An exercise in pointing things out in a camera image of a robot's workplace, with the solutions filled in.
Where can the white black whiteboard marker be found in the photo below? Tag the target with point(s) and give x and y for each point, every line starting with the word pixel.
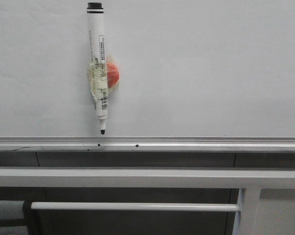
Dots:
pixel 99 81

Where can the white whiteboard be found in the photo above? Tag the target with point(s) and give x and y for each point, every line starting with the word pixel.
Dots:
pixel 195 75

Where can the orange round magnet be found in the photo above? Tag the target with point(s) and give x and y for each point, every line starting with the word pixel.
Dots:
pixel 113 74

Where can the white round stand rod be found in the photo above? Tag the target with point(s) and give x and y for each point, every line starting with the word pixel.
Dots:
pixel 136 206

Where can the white stand frame crossbar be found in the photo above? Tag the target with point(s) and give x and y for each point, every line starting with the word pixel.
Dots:
pixel 249 182

